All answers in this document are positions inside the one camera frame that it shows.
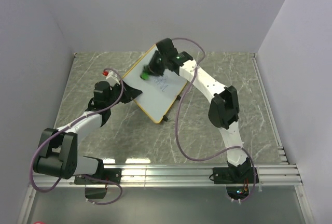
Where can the aluminium rail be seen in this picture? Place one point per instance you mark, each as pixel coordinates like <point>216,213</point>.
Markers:
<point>198,175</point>
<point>281,150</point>

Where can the green whiteboard eraser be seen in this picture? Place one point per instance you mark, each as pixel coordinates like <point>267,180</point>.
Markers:
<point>144,75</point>

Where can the aluminium front rail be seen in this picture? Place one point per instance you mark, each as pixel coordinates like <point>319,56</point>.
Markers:
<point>198,175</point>

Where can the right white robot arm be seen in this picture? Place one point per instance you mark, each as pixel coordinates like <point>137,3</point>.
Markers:
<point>223,110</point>

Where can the aluminium right side rail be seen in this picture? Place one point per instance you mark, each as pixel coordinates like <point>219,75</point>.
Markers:
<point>281,150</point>

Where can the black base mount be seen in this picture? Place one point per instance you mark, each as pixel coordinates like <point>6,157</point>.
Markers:
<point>110,174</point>
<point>227,175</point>

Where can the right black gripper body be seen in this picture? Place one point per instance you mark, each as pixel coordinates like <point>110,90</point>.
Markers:
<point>158,63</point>

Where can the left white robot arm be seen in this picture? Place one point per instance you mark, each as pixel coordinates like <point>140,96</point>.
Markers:
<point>57,153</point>

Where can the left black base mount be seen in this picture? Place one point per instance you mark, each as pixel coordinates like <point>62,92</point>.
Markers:
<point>110,174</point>

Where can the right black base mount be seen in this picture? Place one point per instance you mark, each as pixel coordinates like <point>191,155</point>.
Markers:
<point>227,175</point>

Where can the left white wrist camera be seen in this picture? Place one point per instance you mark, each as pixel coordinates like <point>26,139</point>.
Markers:
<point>111,77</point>

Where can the yellow-framed whiteboard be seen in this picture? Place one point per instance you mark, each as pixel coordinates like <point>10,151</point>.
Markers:
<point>158,93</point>

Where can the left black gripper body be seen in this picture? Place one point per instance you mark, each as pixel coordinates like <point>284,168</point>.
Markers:
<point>116,95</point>

